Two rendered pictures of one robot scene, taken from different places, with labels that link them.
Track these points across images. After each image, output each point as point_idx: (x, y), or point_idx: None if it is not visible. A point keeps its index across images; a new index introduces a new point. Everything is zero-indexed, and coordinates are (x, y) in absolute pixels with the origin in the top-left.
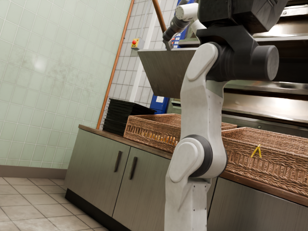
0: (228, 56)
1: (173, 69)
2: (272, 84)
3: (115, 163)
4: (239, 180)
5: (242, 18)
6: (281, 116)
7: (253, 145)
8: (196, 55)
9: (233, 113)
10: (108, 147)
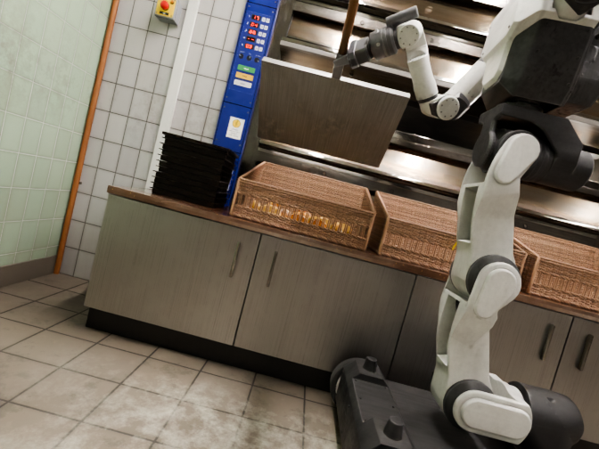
0: (546, 158)
1: (324, 108)
2: (410, 137)
3: (233, 264)
4: (445, 279)
5: (563, 107)
6: (422, 182)
7: (454, 234)
8: (512, 149)
9: (362, 171)
10: (206, 234)
